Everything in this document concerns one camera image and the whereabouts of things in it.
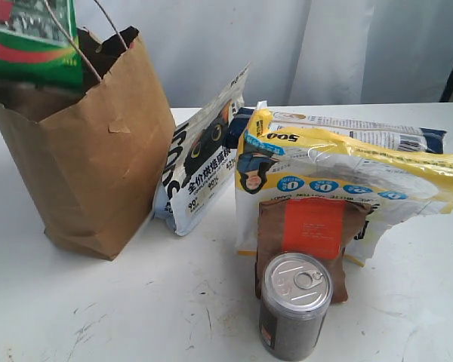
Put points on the green seaweed packet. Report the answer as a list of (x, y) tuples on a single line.
[(34, 43)]

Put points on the white cat food bag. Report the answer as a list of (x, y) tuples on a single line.
[(199, 162)]

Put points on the brown paper shopping bag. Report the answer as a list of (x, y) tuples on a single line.
[(91, 158)]

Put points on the yellow white sugar bag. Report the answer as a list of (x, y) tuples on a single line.
[(299, 162)]

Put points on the brown pouch orange label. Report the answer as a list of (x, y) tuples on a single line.
[(319, 227)]

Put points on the clear can metal lid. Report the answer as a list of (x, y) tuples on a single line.
[(296, 291)]

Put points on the noodle packet navy end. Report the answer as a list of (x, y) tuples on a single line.
[(395, 137)]

